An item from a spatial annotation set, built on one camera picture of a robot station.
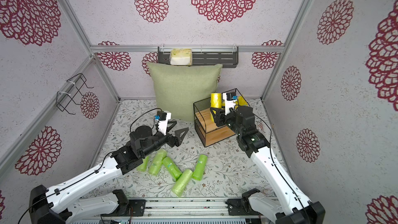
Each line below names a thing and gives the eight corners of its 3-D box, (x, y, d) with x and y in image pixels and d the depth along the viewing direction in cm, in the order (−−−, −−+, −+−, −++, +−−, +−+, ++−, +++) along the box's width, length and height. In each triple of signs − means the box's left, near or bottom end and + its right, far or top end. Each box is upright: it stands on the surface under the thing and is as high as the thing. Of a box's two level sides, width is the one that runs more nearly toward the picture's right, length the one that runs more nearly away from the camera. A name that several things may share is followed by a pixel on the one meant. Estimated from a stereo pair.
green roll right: (192, 178, 85) (192, 175, 82) (199, 156, 93) (199, 153, 90) (202, 181, 84) (202, 179, 81) (208, 158, 92) (208, 155, 89)
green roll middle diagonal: (174, 182, 84) (173, 179, 80) (161, 163, 90) (160, 159, 86) (182, 175, 86) (182, 172, 82) (169, 157, 92) (168, 154, 89)
